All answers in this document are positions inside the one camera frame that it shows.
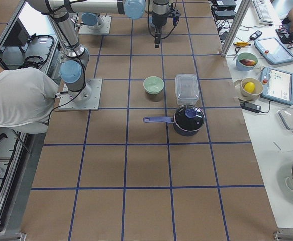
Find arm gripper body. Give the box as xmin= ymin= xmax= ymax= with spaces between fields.
xmin=154 ymin=26 xmax=162 ymax=38

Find green bowl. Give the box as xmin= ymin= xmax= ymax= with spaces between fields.
xmin=143 ymin=76 xmax=164 ymax=95

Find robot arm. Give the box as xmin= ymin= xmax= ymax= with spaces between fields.
xmin=81 ymin=12 xmax=104 ymax=29
xmin=28 ymin=1 xmax=180 ymax=102

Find blue bowl with fruit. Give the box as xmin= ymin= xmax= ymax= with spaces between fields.
xmin=236 ymin=52 xmax=258 ymax=71

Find beige bowl with lemon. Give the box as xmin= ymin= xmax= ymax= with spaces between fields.
xmin=240 ymin=78 xmax=263 ymax=101

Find clear plastic container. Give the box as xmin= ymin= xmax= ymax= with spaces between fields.
xmin=175 ymin=74 xmax=199 ymax=105

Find scissors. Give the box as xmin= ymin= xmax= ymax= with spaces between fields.
xmin=233 ymin=46 xmax=241 ymax=60

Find blue saucepan with lid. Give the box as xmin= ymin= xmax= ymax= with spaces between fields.
xmin=143 ymin=104 xmax=205 ymax=136

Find yellow lemon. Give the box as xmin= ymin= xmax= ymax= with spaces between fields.
xmin=243 ymin=82 xmax=255 ymax=93

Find white keyboard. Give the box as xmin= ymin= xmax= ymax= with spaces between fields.
xmin=252 ymin=0 xmax=273 ymax=24

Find upper teach pendant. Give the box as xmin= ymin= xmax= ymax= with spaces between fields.
xmin=254 ymin=37 xmax=293 ymax=65

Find teach pendant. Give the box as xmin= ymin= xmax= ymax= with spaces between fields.
xmin=260 ymin=67 xmax=293 ymax=106
xmin=254 ymin=37 xmax=293 ymax=65

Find black power adapter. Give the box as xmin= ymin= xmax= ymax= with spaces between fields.
xmin=240 ymin=102 xmax=261 ymax=113

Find lower teach pendant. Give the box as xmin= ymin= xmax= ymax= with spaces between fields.
xmin=260 ymin=67 xmax=293 ymax=106

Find black monitor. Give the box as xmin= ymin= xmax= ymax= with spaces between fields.
xmin=0 ymin=18 xmax=30 ymax=53

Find person in white shirt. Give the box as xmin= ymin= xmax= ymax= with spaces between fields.
xmin=0 ymin=67 xmax=58 ymax=125

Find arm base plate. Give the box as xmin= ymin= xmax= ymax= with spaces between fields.
xmin=59 ymin=78 xmax=102 ymax=111
xmin=78 ymin=13 xmax=111 ymax=35

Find aluminium frame post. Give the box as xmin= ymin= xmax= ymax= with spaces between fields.
xmin=220 ymin=0 xmax=251 ymax=57

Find yellow handled tool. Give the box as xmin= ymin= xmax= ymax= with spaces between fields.
xmin=233 ymin=42 xmax=251 ymax=47

